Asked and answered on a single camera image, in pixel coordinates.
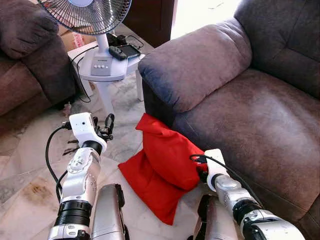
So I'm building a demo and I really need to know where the red pillow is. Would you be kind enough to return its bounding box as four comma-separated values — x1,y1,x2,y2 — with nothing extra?
118,113,208,226

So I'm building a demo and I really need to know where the brown fabric sofa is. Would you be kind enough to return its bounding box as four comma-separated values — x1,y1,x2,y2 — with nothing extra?
0,0,78,133
138,0,320,240

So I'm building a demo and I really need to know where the silver right robot leg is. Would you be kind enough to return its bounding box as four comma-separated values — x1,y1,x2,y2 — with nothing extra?
192,194,241,240

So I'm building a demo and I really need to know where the white table fan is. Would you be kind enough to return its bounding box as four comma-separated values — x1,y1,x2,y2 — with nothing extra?
37,0,146,82

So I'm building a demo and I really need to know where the black remote control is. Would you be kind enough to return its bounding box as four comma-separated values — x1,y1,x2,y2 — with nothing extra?
109,46,128,61

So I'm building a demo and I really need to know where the cardboard box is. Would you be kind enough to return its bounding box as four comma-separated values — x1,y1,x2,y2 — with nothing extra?
59,27,98,52

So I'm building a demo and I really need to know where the dark brown wooden door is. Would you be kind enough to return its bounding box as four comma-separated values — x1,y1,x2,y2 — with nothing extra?
122,0,177,48

